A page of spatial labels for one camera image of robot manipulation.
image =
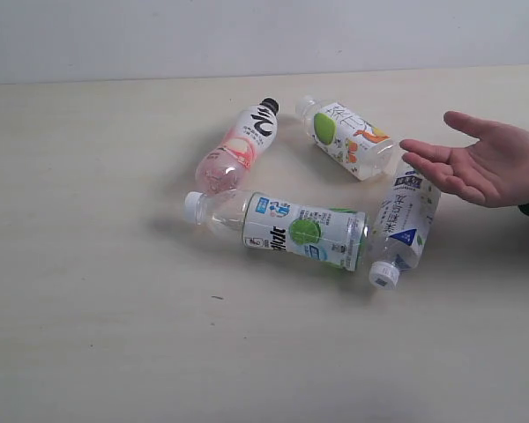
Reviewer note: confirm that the person's open hand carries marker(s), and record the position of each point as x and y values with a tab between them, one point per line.
489	172

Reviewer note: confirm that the lime label water bottle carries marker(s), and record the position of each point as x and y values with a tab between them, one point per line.
258	221

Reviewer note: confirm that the green pear tea bottle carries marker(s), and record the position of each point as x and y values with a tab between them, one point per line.
358	146

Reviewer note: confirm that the blue label tea bottle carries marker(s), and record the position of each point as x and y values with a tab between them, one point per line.
400	231

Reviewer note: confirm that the pink peach drink bottle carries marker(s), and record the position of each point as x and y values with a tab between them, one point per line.
225	167

